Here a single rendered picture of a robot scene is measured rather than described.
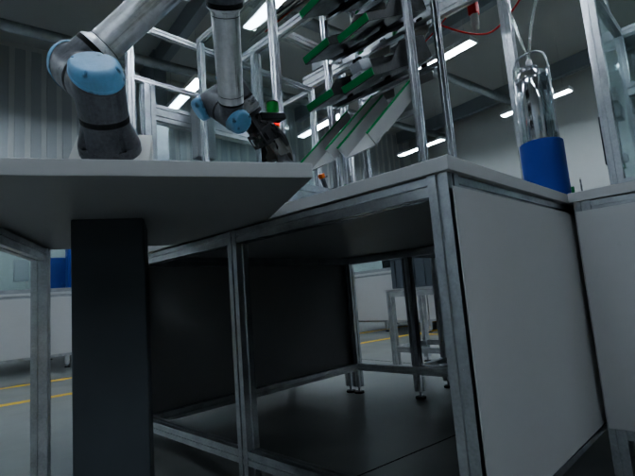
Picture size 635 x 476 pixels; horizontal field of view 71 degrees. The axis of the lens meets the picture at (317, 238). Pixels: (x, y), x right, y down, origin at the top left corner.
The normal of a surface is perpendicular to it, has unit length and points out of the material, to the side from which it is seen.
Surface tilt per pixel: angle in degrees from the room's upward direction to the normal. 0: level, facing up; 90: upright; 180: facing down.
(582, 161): 90
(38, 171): 90
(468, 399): 90
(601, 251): 90
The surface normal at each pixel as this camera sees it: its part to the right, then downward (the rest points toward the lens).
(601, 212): -0.71, -0.04
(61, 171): 0.30, -0.14
